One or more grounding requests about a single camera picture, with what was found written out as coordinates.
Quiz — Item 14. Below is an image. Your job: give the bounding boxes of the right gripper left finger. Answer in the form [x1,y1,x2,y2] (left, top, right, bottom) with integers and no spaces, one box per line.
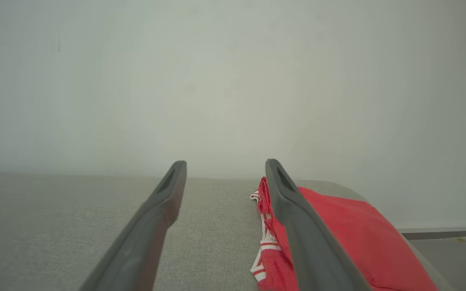
[78,160,188,291]

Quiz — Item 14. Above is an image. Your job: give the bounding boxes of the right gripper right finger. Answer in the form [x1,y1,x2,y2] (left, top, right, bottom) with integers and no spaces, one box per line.
[264,158,374,291]

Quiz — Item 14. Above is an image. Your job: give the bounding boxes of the red basketball jersey garment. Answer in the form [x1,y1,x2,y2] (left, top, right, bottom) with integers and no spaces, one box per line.
[250,176,438,291]

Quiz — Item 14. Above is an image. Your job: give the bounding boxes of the grey fabric sofa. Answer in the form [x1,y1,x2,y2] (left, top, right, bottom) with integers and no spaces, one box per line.
[0,170,457,291]

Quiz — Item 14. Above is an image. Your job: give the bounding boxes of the dark baseboard strip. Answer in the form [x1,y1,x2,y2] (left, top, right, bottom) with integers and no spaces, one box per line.
[396,226,466,240]

